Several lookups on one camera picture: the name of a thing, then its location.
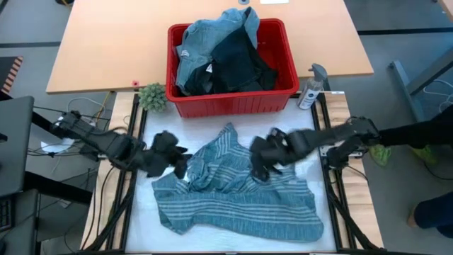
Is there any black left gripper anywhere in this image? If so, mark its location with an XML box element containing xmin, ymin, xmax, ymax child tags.
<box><xmin>143</xmin><ymin>130</ymin><xmax>194</xmax><ymax>180</ymax></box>

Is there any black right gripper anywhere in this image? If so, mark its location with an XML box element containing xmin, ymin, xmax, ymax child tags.
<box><xmin>249</xmin><ymin>127</ymin><xmax>314</xmax><ymax>183</ymax></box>

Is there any blue white striped shirt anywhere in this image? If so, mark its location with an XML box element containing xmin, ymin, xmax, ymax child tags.
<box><xmin>151</xmin><ymin>122</ymin><xmax>325</xmax><ymax>244</ymax></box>

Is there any red plastic laundry bin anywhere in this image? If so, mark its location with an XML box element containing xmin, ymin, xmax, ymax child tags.
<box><xmin>165</xmin><ymin>18</ymin><xmax>301</xmax><ymax>119</ymax></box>

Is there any white padded table mat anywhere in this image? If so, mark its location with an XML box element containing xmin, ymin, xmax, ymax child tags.
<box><xmin>125</xmin><ymin>97</ymin><xmax>337</xmax><ymax>253</ymax></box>

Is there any small potted green plant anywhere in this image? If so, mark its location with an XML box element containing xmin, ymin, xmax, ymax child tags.
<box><xmin>137</xmin><ymin>82</ymin><xmax>169</xmax><ymax>113</ymax></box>

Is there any clear spray bottle grey trigger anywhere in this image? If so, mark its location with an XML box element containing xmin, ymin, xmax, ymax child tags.
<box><xmin>296</xmin><ymin>63</ymin><xmax>329</xmax><ymax>111</ymax></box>

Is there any dark navy garment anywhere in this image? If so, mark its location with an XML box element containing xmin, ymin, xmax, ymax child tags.
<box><xmin>183</xmin><ymin>26</ymin><xmax>279</xmax><ymax>97</ymax></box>

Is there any green shoe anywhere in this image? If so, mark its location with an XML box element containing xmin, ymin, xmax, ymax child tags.
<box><xmin>369</xmin><ymin>144</ymin><xmax>392</xmax><ymax>168</ymax></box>
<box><xmin>411</xmin><ymin>145</ymin><xmax>438</xmax><ymax>166</ymax></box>

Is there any light blue denim garment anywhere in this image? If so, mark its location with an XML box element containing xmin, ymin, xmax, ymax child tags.
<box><xmin>176</xmin><ymin>6</ymin><xmax>261</xmax><ymax>94</ymax></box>

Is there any white round base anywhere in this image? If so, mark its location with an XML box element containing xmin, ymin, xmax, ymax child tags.
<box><xmin>40</xmin><ymin>140</ymin><xmax>71</xmax><ymax>154</ymax></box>

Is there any light wooden desk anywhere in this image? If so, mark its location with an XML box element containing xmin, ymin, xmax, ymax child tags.
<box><xmin>45</xmin><ymin>0</ymin><xmax>375</xmax><ymax>95</ymax></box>

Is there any black monitor pole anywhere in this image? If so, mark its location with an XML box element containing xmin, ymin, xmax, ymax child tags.
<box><xmin>30</xmin><ymin>111</ymin><xmax>57</xmax><ymax>137</ymax></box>

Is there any person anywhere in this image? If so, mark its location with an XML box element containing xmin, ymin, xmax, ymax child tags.
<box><xmin>369</xmin><ymin>104</ymin><xmax>453</xmax><ymax>167</ymax></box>
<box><xmin>406</xmin><ymin>192</ymin><xmax>453</xmax><ymax>239</ymax></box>

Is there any grey desk leg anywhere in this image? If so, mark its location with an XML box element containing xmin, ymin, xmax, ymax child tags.
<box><xmin>388</xmin><ymin>45</ymin><xmax>453</xmax><ymax>128</ymax></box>

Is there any dark grey monitor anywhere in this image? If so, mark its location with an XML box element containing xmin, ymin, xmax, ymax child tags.
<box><xmin>0</xmin><ymin>95</ymin><xmax>35</xmax><ymax>198</ymax></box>

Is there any black keyboard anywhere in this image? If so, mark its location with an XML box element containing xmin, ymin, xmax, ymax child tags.
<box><xmin>0</xmin><ymin>197</ymin><xmax>16</xmax><ymax>233</ymax></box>

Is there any black aluminium table frame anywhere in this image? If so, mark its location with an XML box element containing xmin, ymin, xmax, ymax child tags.
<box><xmin>79</xmin><ymin>91</ymin><xmax>385</xmax><ymax>255</ymax></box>

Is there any yellow cord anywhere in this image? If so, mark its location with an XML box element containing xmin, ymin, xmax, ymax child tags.
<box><xmin>94</xmin><ymin>91</ymin><xmax>113</xmax><ymax>123</ymax></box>

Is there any white floor cable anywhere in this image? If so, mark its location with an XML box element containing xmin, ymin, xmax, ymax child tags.
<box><xmin>422</xmin><ymin>78</ymin><xmax>453</xmax><ymax>114</ymax></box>

